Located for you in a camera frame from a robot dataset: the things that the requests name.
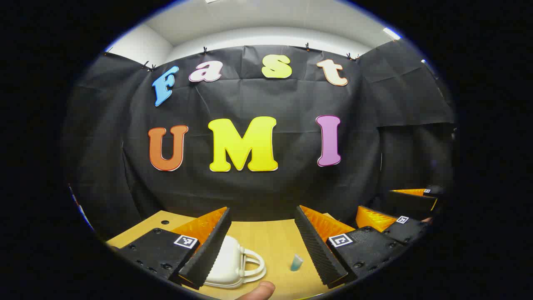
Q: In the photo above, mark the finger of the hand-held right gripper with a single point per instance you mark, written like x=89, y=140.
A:
x=406, y=231
x=410, y=204

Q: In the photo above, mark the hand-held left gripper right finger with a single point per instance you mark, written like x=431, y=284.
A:
x=318, y=246

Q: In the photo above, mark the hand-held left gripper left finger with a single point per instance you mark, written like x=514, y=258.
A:
x=210, y=250

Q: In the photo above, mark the small white suitcase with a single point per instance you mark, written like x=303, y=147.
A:
x=227, y=262

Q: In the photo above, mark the white blue cream tube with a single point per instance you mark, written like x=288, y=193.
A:
x=296, y=263

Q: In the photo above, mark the black backdrop cloth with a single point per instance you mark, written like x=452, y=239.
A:
x=258, y=191

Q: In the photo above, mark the ceiling light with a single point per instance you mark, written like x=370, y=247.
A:
x=392, y=33

